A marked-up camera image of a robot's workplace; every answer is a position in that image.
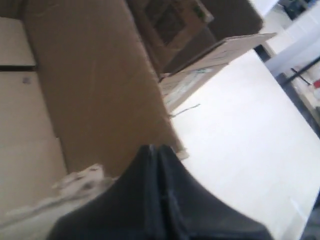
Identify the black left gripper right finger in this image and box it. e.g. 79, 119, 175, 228
158, 145, 272, 240

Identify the large torn cardboard box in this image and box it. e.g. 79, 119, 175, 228
0, 0, 183, 240

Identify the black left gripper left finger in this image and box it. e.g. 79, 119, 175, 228
47, 145, 163, 240

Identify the taped cardboard box with flaps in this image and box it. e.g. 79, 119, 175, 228
127, 0, 273, 112

